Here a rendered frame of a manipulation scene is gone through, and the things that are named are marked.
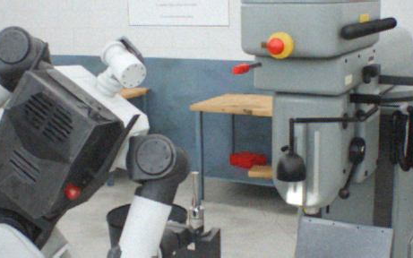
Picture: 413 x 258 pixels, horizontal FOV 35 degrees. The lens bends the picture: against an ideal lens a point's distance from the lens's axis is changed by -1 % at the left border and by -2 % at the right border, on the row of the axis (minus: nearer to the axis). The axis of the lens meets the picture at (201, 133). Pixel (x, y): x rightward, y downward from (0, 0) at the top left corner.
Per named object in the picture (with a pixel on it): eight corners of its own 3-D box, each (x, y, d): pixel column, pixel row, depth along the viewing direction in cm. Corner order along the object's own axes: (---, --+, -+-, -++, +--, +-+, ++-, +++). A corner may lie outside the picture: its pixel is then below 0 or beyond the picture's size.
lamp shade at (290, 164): (277, 182, 158) (277, 157, 157) (275, 174, 165) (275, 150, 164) (307, 182, 158) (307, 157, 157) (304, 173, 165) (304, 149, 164)
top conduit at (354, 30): (355, 40, 150) (355, 25, 149) (337, 39, 152) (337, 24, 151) (397, 29, 189) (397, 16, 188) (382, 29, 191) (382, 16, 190)
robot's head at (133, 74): (109, 91, 149) (130, 59, 147) (90, 69, 156) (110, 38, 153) (131, 98, 154) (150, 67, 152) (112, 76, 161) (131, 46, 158)
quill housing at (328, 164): (337, 216, 172) (339, 94, 165) (263, 205, 181) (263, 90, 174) (357, 195, 188) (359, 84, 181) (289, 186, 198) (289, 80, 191)
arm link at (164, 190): (162, 203, 142) (181, 142, 144) (124, 192, 144) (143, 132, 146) (176, 208, 153) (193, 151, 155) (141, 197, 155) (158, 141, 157)
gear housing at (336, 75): (343, 96, 161) (343, 55, 159) (252, 90, 172) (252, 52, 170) (376, 79, 190) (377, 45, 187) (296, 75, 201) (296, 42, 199)
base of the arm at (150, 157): (163, 192, 140) (181, 141, 142) (109, 173, 144) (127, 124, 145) (181, 199, 155) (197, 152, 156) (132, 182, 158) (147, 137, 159)
